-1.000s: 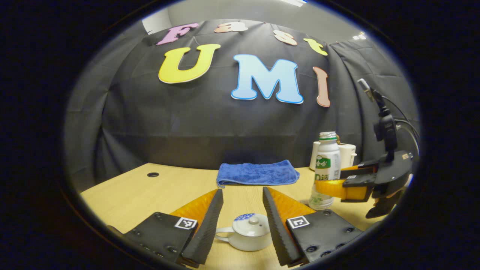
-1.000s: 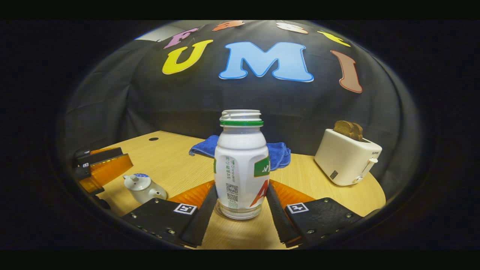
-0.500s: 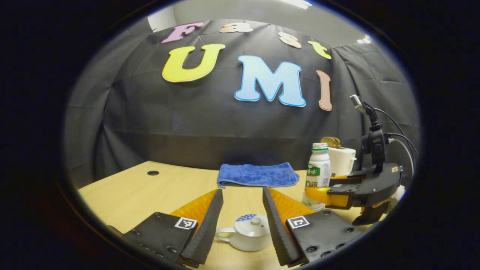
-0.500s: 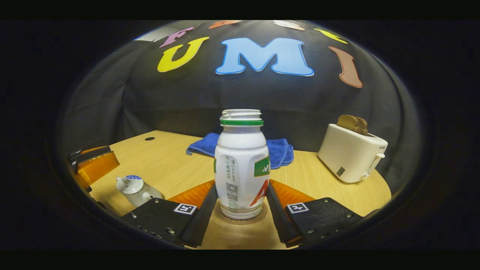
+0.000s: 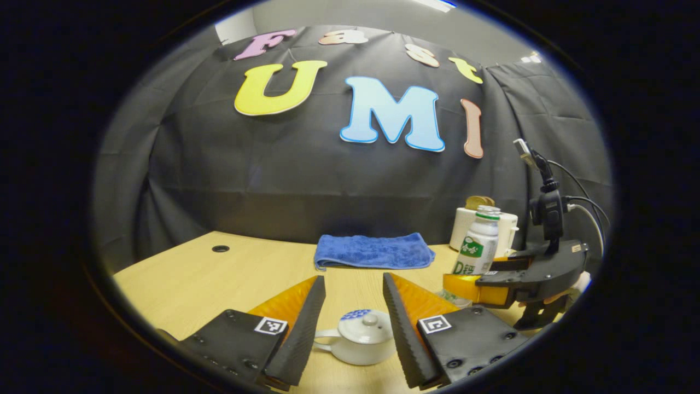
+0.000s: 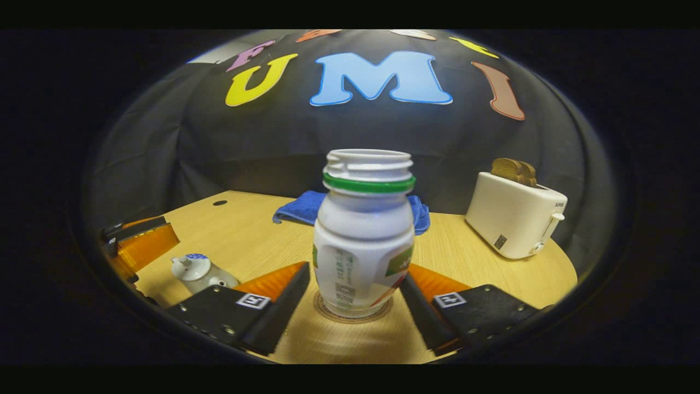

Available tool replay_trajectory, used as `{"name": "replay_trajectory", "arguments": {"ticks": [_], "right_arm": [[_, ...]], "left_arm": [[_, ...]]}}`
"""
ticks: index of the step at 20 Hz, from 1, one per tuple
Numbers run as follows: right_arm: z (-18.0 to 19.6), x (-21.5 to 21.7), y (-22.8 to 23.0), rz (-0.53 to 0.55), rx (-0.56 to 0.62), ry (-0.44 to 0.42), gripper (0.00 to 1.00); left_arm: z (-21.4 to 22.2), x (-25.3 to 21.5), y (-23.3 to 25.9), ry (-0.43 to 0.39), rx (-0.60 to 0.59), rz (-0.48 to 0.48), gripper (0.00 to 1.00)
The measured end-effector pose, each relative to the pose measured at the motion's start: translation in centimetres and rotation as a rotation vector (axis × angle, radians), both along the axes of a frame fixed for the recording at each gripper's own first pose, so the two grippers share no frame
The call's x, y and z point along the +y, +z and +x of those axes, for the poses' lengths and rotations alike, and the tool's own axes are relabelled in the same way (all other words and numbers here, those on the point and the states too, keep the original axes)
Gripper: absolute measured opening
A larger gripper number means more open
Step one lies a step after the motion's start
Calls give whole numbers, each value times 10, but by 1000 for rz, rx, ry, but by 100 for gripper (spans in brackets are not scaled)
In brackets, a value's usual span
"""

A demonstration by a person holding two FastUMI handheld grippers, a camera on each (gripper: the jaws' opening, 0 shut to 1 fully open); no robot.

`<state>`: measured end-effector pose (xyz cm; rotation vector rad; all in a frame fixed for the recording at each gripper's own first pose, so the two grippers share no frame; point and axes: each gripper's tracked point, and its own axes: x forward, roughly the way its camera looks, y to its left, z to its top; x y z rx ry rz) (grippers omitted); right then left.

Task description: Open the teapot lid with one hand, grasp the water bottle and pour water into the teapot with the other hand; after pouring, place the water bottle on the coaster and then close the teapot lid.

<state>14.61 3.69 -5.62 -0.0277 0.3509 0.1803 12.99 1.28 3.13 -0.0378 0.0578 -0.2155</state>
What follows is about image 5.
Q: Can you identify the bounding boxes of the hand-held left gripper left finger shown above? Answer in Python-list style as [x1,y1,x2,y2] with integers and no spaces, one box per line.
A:
[178,275,327,392]

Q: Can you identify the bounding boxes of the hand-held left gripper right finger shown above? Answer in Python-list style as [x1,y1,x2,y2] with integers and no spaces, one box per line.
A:
[383,272,530,390]

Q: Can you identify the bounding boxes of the white water bottle green label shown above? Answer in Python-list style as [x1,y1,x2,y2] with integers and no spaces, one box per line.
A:
[437,205,501,309]

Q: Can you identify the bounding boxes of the white teacup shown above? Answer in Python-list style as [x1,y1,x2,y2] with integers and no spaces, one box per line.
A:
[314,323,400,366]

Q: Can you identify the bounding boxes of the white toaster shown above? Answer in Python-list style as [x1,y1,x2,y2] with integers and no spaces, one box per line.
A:
[450,207,519,258]

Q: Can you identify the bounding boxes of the blue towel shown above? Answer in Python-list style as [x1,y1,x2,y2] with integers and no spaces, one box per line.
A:
[314,233,436,271]

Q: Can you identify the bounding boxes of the black backdrop cloth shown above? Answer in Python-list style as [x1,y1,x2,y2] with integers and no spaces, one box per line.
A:
[90,25,616,274]

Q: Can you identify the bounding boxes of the black cable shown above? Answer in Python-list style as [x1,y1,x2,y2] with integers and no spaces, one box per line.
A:
[547,160,591,200]
[563,196,611,255]

